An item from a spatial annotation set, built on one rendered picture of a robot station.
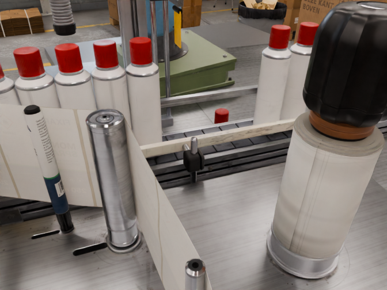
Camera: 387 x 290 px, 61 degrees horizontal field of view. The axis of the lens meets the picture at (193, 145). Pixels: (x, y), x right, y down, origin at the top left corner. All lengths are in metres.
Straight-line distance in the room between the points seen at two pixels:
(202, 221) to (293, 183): 0.17
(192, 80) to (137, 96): 0.41
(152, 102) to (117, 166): 0.20
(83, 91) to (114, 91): 0.04
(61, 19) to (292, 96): 0.43
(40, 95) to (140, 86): 0.14
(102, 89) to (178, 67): 0.44
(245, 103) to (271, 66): 0.30
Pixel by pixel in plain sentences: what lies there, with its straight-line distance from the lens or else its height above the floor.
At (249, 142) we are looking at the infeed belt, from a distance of 0.64.
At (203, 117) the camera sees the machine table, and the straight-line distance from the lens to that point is 0.82.
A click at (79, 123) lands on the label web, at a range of 0.38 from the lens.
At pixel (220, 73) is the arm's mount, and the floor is 0.87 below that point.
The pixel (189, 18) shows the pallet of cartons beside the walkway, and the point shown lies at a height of 0.26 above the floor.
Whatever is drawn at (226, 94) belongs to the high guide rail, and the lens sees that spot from 0.64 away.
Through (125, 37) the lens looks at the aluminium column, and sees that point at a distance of 0.64.
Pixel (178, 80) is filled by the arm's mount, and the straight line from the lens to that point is 0.90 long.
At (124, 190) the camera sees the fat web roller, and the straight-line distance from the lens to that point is 0.38.
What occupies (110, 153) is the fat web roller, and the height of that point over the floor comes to 1.03.
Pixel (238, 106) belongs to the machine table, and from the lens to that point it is 0.88.
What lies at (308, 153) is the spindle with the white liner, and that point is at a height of 1.05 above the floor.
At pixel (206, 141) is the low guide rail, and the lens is 0.59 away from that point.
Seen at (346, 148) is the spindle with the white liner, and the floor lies 1.07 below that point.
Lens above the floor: 1.23
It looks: 34 degrees down
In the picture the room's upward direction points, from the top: 1 degrees clockwise
